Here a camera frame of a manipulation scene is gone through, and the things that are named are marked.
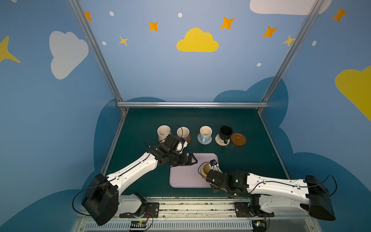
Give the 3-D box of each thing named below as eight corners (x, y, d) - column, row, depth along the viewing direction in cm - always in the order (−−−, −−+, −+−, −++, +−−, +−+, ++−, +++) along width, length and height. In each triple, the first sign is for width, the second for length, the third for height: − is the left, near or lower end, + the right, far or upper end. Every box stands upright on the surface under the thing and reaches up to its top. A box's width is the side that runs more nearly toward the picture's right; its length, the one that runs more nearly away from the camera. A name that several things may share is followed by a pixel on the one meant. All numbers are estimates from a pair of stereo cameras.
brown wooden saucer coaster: (232, 146, 103) (233, 144, 101) (229, 134, 109) (230, 133, 108) (246, 146, 103) (247, 144, 101) (243, 134, 109) (244, 133, 108)
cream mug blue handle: (199, 147, 101) (200, 138, 92) (198, 134, 108) (199, 125, 99) (211, 147, 101) (213, 138, 93) (209, 134, 108) (211, 125, 100)
